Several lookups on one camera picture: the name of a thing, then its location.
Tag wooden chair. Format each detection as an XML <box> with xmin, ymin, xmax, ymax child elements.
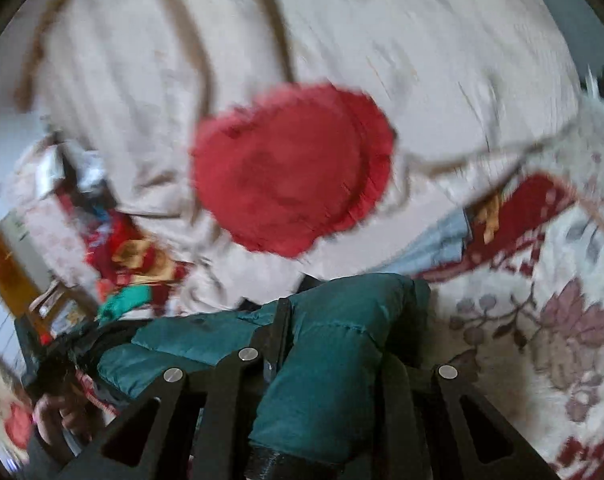
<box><xmin>28</xmin><ymin>279</ymin><xmax>90</xmax><ymax>336</ymax></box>

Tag red and yellow floral cloth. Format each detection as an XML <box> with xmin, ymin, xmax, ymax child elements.
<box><xmin>84</xmin><ymin>210</ymin><xmax>190</xmax><ymax>293</ymax></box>

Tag bright green cloth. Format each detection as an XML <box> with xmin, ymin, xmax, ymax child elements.
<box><xmin>98</xmin><ymin>284</ymin><xmax>155</xmax><ymax>321</ymax></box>

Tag person's left hand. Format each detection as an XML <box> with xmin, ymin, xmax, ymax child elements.
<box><xmin>33</xmin><ymin>391</ymin><xmax>101</xmax><ymax>449</ymax></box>

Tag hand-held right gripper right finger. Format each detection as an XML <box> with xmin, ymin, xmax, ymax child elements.
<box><xmin>381</xmin><ymin>357</ymin><xmax>559</xmax><ymax>480</ymax></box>

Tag red heart-shaped frilled pillow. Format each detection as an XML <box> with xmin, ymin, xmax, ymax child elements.
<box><xmin>191</xmin><ymin>82</ymin><xmax>399</xmax><ymax>260</ymax></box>

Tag pink floral fabric cover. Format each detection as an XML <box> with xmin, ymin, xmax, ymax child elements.
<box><xmin>6</xmin><ymin>140</ymin><xmax>105</xmax><ymax>288</ymax></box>

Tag orange wooden furniture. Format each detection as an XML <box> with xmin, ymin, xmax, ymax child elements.
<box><xmin>0</xmin><ymin>200</ymin><xmax>42</xmax><ymax>318</ymax></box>

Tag red and white floral blanket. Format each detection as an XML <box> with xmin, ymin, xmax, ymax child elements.
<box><xmin>414</xmin><ymin>97</ymin><xmax>604</xmax><ymax>480</ymax></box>

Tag green puffer jacket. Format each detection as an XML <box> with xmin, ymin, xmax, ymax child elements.
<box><xmin>96</xmin><ymin>272</ymin><xmax>433</xmax><ymax>480</ymax></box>

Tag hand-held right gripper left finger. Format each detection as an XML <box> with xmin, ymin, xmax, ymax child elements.
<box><xmin>56</xmin><ymin>299</ymin><xmax>293</xmax><ymax>480</ymax></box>

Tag light blue cloth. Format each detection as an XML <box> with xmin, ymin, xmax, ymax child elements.
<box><xmin>382</xmin><ymin>207</ymin><xmax>475</xmax><ymax>278</ymax></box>

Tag beige embossed quilt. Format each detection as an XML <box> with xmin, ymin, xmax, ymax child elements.
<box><xmin>14</xmin><ymin>0</ymin><xmax>583</xmax><ymax>311</ymax></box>

